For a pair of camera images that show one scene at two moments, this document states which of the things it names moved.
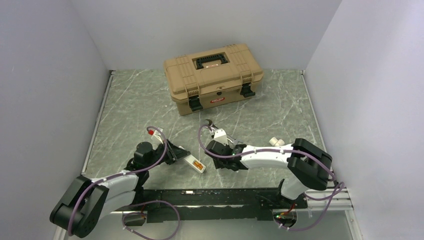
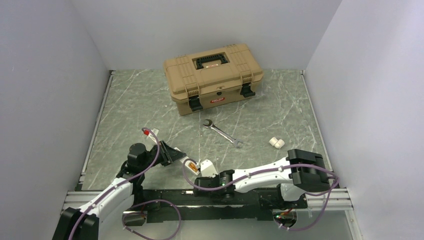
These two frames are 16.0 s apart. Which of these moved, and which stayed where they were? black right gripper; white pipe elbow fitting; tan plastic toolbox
Moved: black right gripper
Stayed: tan plastic toolbox; white pipe elbow fitting
